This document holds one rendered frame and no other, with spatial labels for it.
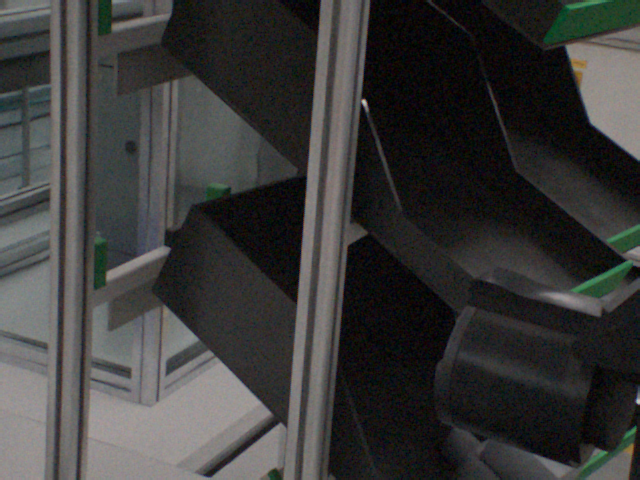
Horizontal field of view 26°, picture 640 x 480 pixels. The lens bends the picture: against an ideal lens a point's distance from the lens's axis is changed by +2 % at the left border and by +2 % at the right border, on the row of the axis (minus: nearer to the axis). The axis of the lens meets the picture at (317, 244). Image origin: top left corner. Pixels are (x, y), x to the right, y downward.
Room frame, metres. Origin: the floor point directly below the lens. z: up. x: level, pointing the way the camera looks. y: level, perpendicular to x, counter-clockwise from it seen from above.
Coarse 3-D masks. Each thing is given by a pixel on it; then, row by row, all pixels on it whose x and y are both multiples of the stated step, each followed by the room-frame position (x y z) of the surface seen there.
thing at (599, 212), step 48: (432, 0) 1.02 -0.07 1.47; (480, 48) 0.99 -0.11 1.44; (528, 48) 0.97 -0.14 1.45; (528, 96) 0.96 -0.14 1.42; (576, 96) 0.94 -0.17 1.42; (528, 144) 0.91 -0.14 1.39; (576, 144) 0.94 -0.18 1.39; (576, 192) 0.88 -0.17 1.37; (624, 192) 0.91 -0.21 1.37; (624, 240) 0.81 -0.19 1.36
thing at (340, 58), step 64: (64, 0) 0.77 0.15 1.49; (64, 64) 0.77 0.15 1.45; (320, 64) 0.69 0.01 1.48; (64, 128) 0.77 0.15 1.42; (320, 128) 0.69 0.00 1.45; (64, 192) 0.77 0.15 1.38; (320, 192) 0.70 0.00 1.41; (64, 256) 0.77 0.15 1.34; (320, 256) 0.69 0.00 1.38; (64, 320) 0.77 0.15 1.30; (320, 320) 0.69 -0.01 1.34; (64, 384) 0.76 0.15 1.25; (320, 384) 0.69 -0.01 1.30; (64, 448) 0.76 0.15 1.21; (320, 448) 0.69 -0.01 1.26
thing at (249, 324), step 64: (256, 192) 0.83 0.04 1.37; (192, 256) 0.78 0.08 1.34; (256, 256) 0.88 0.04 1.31; (384, 256) 0.85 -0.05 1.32; (192, 320) 0.78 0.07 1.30; (256, 320) 0.75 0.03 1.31; (384, 320) 0.85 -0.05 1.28; (448, 320) 0.82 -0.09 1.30; (256, 384) 0.75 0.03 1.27; (384, 384) 0.81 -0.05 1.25; (384, 448) 0.75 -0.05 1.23
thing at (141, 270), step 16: (160, 16) 0.86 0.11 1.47; (112, 32) 0.80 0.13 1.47; (128, 32) 0.81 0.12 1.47; (144, 32) 0.83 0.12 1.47; (160, 32) 0.84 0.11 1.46; (112, 48) 0.80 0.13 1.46; (128, 48) 0.81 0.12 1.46; (352, 224) 0.72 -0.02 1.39; (352, 240) 0.72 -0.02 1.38; (144, 256) 0.85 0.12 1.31; (160, 256) 0.85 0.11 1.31; (112, 272) 0.81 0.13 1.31; (128, 272) 0.82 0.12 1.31; (144, 272) 0.83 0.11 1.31; (112, 288) 0.80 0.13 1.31; (128, 288) 0.82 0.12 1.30; (96, 304) 0.79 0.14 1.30
